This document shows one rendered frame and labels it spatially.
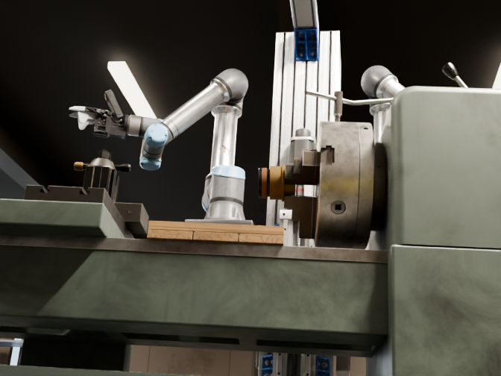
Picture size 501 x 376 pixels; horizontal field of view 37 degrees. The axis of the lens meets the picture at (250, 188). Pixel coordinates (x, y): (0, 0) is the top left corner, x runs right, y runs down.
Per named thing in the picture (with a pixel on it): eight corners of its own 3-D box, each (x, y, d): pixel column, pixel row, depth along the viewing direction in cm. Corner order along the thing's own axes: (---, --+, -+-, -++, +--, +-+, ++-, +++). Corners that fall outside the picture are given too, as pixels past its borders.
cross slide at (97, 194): (136, 260, 204) (138, 245, 205) (102, 207, 164) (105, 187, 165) (71, 257, 205) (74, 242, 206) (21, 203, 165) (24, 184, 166)
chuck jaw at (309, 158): (330, 170, 184) (333, 146, 173) (329, 188, 181) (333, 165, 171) (285, 168, 184) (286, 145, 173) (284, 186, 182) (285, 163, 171)
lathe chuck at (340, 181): (346, 254, 198) (349, 139, 203) (358, 241, 167) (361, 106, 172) (312, 253, 198) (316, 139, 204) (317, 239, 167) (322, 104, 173)
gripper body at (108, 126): (92, 129, 263) (126, 134, 266) (95, 107, 265) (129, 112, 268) (92, 135, 271) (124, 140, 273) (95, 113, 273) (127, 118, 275)
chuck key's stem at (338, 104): (335, 133, 186) (337, 89, 188) (330, 135, 188) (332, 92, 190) (342, 135, 187) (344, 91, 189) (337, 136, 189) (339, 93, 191)
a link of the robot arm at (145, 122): (169, 137, 268) (171, 116, 271) (139, 133, 266) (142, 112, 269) (166, 146, 275) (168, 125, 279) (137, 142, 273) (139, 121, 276)
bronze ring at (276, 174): (294, 172, 192) (259, 172, 192) (295, 158, 183) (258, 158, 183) (294, 207, 188) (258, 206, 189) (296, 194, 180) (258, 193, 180)
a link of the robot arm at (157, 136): (260, 74, 270) (159, 151, 250) (253, 88, 280) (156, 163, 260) (238, 51, 271) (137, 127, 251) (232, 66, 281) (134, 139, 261)
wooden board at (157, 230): (282, 284, 195) (282, 269, 196) (283, 244, 161) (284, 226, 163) (168, 278, 196) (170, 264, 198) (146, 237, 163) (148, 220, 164)
